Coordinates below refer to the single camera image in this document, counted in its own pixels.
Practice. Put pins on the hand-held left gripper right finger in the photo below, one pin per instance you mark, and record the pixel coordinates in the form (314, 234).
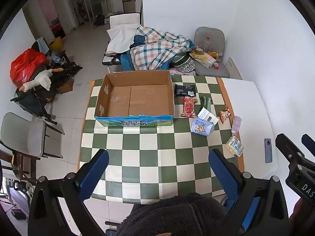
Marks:
(222, 172)

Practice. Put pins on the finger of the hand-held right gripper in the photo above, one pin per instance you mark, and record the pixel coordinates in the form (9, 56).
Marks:
(290, 151)
(310, 143)

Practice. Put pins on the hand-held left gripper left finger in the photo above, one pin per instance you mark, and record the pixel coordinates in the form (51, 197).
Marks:
(94, 174)

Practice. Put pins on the cardboard box with blue print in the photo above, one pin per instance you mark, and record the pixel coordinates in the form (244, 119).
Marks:
(137, 100)

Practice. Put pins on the black snack packet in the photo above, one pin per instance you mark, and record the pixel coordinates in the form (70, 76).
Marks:
(184, 90)

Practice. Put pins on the pink soft cloth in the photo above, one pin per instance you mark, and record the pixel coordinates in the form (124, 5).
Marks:
(236, 124)

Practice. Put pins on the grey smartphone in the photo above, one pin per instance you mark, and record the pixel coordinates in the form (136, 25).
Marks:
(268, 151)

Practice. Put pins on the white blue small packet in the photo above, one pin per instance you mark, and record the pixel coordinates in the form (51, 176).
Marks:
(234, 146)

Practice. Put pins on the blue tissue packet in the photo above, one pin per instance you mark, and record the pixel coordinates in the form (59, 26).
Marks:
(201, 127)

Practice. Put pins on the small orange snack packet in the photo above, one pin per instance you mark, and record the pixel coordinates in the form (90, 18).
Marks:
(224, 115)

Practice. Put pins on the white flat carton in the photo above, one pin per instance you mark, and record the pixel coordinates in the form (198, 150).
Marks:
(206, 114)

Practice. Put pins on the green white checkered tablecloth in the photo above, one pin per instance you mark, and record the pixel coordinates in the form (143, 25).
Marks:
(157, 152)

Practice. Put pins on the person's dark fleece clothing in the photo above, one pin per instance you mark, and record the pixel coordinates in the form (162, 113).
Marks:
(172, 216)

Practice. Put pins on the green packet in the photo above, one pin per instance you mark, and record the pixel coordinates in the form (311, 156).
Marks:
(205, 102)

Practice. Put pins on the red snack packet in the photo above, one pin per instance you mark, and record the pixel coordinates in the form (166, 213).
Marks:
(189, 107)

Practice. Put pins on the wooden stool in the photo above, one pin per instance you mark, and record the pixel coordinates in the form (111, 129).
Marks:
(17, 163)

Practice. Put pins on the grey folding chair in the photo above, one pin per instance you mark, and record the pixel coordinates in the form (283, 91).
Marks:
(22, 134)

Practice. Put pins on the brown cardboard box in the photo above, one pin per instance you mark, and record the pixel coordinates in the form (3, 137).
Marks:
(65, 86)

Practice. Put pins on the black folded stroller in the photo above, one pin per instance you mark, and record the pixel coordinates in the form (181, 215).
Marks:
(32, 100)

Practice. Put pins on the white goose plush toy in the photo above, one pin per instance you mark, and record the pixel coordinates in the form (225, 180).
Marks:
(43, 78)

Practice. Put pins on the pink fabric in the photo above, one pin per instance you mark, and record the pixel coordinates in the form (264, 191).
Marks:
(177, 72)

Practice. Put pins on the white yellow snack bag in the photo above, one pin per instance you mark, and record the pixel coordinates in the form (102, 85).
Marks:
(206, 60)

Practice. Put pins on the black white patterned cloth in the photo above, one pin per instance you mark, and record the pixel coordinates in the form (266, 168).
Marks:
(183, 62)

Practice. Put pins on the brown tape roll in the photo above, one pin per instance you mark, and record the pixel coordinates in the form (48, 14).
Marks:
(199, 52)

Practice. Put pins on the red plastic bag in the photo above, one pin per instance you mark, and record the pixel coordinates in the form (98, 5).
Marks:
(25, 65)

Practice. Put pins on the clear plastic bottle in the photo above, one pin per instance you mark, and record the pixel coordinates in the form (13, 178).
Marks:
(207, 43)

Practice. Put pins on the plaid blanket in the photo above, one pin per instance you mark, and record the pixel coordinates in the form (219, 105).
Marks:
(157, 49)

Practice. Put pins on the grey padded chair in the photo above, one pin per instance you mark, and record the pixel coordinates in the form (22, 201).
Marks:
(212, 33)

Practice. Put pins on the black bag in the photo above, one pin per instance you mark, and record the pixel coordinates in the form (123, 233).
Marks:
(99, 20)

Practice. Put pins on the white chair back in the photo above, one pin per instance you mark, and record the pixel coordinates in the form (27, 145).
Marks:
(124, 18)

